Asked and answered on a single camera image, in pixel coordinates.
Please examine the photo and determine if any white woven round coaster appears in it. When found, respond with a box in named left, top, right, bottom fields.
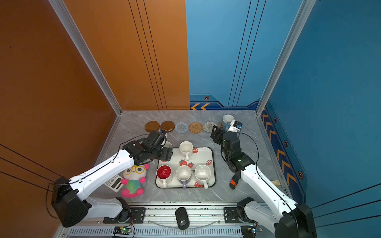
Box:
left=203, top=122, right=217, bottom=133

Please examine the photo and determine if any white mug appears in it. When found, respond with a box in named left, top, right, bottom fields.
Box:
left=179, top=141, right=193, bottom=161
left=194, top=165, right=211, bottom=189

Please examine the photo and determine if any tan rattan round coaster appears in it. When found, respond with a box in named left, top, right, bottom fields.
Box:
left=189, top=122, right=203, bottom=134

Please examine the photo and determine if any glossy brown round coaster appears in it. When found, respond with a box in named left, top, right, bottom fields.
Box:
left=160, top=121, right=175, bottom=132

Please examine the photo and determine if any grey woven round coaster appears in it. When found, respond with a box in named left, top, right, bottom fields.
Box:
left=175, top=122, right=189, bottom=134

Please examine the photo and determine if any matte brown round coaster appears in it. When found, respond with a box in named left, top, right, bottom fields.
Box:
left=144, top=121, right=160, bottom=133

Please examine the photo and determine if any light blue mug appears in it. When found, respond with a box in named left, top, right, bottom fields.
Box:
left=163, top=141, right=173, bottom=148

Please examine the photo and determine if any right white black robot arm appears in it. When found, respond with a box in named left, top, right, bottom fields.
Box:
left=210, top=125, right=318, bottom=238

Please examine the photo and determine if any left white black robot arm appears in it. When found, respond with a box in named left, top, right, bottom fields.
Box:
left=51, top=130, right=173, bottom=228

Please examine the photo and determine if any red inside mug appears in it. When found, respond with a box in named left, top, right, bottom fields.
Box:
left=156, top=165, right=173, bottom=188

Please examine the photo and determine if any white strawberry tray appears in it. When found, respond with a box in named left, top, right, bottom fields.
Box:
left=156, top=147, right=216, bottom=189

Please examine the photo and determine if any purple mug front middle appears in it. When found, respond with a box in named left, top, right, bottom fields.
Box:
left=176, top=165, right=192, bottom=189

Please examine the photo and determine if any pink panda plush toy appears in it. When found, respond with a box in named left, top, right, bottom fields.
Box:
left=121, top=164, right=150, bottom=198

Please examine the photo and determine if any black orange utility knife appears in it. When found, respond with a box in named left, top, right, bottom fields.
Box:
left=229, top=173, right=241, bottom=190

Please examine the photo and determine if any white calculator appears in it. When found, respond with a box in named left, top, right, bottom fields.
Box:
left=104, top=175, right=123, bottom=192

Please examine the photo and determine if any black computer mouse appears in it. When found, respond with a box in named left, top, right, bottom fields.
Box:
left=175, top=207, right=190, bottom=230

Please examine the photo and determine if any small wooden block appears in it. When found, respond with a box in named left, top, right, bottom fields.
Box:
left=271, top=180, right=281, bottom=186

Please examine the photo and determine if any left green circuit board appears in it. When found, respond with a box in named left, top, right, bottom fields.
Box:
left=112, top=226, right=134, bottom=238

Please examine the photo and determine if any green circuit board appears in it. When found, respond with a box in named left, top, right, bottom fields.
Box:
left=112, top=226, right=134, bottom=238
left=241, top=226, right=263, bottom=238

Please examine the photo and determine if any right green circuit board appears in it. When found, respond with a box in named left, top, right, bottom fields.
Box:
left=241, top=226, right=263, bottom=238

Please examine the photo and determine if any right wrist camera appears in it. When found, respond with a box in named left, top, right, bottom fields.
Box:
left=227, top=120, right=243, bottom=133

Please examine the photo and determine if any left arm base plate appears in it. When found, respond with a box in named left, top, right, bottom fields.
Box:
left=103, top=207, right=146, bottom=224

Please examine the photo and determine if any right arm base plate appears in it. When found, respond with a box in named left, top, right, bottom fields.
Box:
left=223, top=207, right=250, bottom=224

